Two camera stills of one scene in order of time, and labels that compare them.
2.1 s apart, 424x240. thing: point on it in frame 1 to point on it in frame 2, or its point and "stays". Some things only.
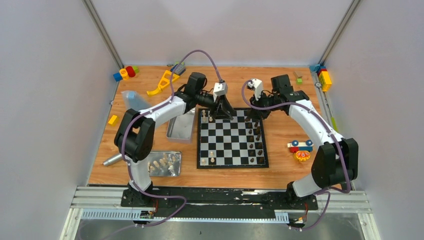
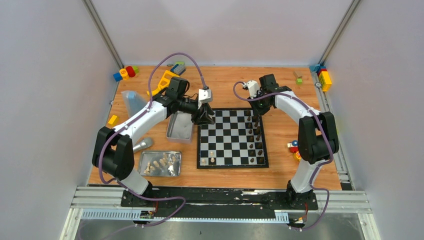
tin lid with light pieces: x=164 y=163 stays
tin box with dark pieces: x=180 y=129 stays
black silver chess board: x=223 y=142 stays
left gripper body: x=219 y=103 to x=201 y=108
